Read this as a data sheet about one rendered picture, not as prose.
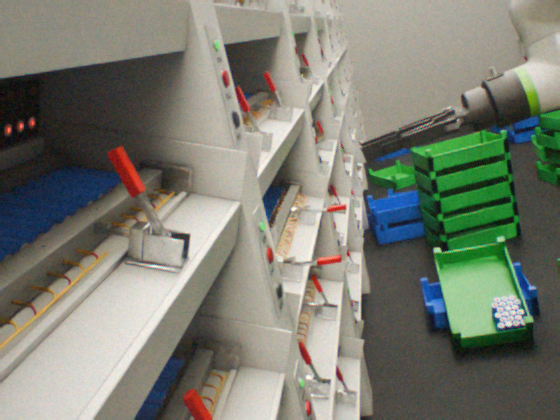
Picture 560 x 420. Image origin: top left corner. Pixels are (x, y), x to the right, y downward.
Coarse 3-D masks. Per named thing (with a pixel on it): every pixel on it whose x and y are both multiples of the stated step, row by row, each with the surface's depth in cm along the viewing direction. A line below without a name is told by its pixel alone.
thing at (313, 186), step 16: (288, 176) 133; (304, 176) 132; (320, 176) 132; (304, 192) 133; (320, 192) 133; (320, 208) 126; (272, 224) 113; (304, 224) 115; (288, 240) 106; (304, 240) 107; (288, 256) 99; (304, 256) 100; (304, 272) 94; (288, 288) 87; (304, 288) 88; (288, 304) 75
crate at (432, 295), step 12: (516, 264) 189; (516, 276) 189; (432, 288) 196; (528, 288) 172; (432, 300) 196; (528, 300) 172; (432, 312) 177; (444, 312) 176; (432, 324) 178; (444, 324) 177
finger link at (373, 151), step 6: (384, 138) 114; (390, 138) 113; (396, 138) 113; (372, 144) 114; (378, 144) 114; (366, 150) 114; (372, 150) 114; (378, 150) 114; (396, 150) 114; (366, 156) 115; (372, 156) 115; (378, 156) 114
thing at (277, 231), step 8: (288, 192) 125; (296, 192) 126; (288, 200) 120; (296, 200) 125; (304, 200) 127; (288, 208) 115; (280, 216) 110; (288, 216) 113; (280, 224) 106; (296, 224) 111; (272, 232) 101; (280, 232) 102; (272, 240) 98; (280, 240) 102; (288, 248) 100
